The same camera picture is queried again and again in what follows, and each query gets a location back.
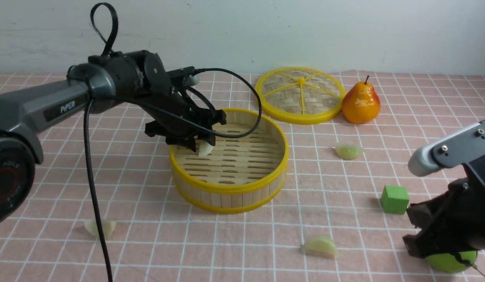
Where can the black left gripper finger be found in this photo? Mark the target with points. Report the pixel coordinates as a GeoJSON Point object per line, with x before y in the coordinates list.
{"type": "Point", "coordinates": [188, 142]}
{"type": "Point", "coordinates": [208, 138]}

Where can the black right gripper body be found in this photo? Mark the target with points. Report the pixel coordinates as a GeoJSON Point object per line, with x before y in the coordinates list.
{"type": "Point", "coordinates": [452, 222]}

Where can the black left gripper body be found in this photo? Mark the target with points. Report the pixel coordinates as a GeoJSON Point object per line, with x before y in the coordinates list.
{"type": "Point", "coordinates": [178, 115]}

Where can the white dumpling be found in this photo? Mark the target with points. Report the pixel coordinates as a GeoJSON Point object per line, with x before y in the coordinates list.
{"type": "Point", "coordinates": [108, 228]}
{"type": "Point", "coordinates": [204, 149]}

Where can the green dumpling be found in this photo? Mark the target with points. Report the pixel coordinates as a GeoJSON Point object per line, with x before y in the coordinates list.
{"type": "Point", "coordinates": [348, 152]}
{"type": "Point", "coordinates": [321, 246]}

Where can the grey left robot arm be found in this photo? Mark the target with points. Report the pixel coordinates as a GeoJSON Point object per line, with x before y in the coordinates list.
{"type": "Point", "coordinates": [138, 76]}

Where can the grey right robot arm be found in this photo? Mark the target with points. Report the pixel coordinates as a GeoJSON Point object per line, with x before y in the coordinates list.
{"type": "Point", "coordinates": [454, 221]}

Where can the bamboo steamer tray yellow rim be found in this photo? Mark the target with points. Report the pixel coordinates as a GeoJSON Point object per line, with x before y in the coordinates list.
{"type": "Point", "coordinates": [238, 176]}

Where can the bamboo steamer lid yellow rim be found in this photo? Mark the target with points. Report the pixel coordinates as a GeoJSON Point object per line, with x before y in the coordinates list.
{"type": "Point", "coordinates": [299, 95]}

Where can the green toy watermelon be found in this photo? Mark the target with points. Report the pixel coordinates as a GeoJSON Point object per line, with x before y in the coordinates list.
{"type": "Point", "coordinates": [449, 264]}

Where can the green cube block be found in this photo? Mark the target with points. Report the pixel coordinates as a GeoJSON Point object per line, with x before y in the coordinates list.
{"type": "Point", "coordinates": [394, 199]}

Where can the pink checkered tablecloth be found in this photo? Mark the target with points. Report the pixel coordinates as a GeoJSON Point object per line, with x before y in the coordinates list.
{"type": "Point", "coordinates": [161, 238]}

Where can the orange yellow toy pear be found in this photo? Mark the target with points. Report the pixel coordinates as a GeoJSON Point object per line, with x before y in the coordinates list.
{"type": "Point", "coordinates": [361, 104]}

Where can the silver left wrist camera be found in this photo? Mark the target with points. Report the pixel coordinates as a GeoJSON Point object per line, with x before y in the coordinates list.
{"type": "Point", "coordinates": [184, 77]}

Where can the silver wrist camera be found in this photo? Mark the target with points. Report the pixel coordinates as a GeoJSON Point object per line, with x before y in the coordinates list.
{"type": "Point", "coordinates": [184, 77]}
{"type": "Point", "coordinates": [466, 146]}

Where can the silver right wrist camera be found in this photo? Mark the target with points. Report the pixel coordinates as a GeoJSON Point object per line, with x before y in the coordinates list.
{"type": "Point", "coordinates": [466, 146]}

